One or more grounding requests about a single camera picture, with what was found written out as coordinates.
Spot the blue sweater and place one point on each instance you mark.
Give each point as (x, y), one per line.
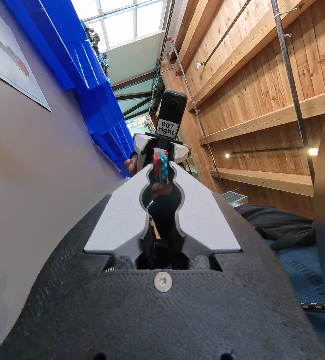
(292, 270)

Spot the red teal grey brick assembly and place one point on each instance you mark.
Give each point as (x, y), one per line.
(157, 166)

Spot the ceiling vent panel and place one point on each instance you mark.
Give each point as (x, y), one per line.
(232, 197)

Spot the black jacket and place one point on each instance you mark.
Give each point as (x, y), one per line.
(278, 225)

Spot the black ceiling rod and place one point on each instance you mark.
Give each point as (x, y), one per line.
(263, 151)
(227, 31)

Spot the metal conduit pipe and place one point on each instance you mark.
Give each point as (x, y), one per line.
(297, 112)

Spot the blue plastic bin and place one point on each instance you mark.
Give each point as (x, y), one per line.
(66, 42)

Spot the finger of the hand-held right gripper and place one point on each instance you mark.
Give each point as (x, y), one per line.
(180, 153)
(141, 143)

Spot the person's right hand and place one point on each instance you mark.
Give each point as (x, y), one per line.
(131, 166)

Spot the large window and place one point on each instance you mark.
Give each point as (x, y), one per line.
(123, 25)

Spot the dark equipment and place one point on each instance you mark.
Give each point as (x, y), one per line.
(96, 42)

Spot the thin metal pipe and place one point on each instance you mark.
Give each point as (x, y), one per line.
(196, 112)

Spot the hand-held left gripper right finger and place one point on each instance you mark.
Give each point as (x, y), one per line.
(204, 225)

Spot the glowing ceiling light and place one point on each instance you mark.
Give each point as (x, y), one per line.
(313, 151)

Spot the grey desk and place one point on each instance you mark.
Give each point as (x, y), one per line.
(66, 146)

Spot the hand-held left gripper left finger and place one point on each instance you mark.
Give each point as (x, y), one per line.
(117, 225)

